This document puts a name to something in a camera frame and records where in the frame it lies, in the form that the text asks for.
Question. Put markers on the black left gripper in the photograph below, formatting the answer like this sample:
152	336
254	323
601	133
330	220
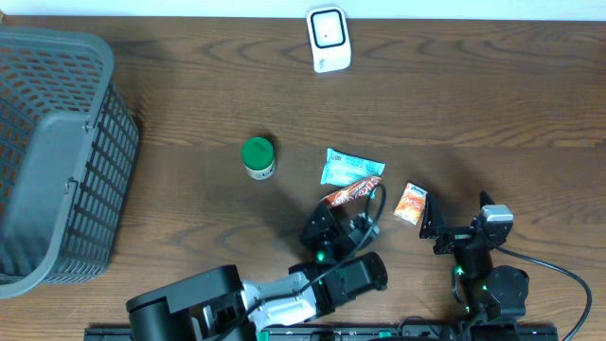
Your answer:
335	239

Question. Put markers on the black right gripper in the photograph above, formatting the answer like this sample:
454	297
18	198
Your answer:
433	228

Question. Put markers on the red snack package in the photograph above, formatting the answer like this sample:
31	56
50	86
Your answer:
354	191

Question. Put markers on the orange tissue pack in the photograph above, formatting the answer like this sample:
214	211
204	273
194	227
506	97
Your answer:
411	204

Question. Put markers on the teal wet wipes pack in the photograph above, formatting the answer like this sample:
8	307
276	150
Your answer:
342	169

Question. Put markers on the green lid white jar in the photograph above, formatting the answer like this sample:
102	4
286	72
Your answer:
258	158

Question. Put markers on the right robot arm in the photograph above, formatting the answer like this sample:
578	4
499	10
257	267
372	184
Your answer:
494	296

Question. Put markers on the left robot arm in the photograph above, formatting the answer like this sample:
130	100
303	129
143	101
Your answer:
219	305

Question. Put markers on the white barcode scanner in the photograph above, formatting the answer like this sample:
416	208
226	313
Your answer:
329	39

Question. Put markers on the grey plastic mesh basket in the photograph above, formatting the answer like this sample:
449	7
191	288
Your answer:
69	146

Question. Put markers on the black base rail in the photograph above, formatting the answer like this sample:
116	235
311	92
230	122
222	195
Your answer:
408	332

